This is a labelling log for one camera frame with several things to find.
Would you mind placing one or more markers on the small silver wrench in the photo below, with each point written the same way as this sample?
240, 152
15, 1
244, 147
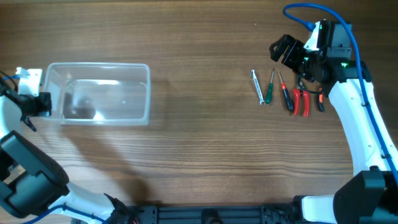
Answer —
257, 87

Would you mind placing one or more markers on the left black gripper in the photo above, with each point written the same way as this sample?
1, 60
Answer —
41, 104

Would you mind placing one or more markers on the red black handled screwdriver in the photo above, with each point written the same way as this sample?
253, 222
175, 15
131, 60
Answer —
286, 95

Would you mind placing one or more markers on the orange black needle-nose pliers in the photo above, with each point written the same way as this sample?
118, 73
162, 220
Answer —
319, 99

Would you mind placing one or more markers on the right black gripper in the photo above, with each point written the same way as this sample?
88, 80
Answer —
294, 55

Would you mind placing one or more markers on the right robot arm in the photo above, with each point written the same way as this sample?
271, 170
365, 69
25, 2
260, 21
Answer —
371, 195

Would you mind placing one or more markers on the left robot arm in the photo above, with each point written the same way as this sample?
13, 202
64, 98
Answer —
32, 183

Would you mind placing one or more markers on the green handled screwdriver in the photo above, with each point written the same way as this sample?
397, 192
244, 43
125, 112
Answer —
270, 89

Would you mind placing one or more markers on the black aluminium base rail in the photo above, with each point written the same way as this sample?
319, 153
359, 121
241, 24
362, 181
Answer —
255, 214

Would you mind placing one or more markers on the clear plastic container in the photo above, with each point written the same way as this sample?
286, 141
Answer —
99, 93

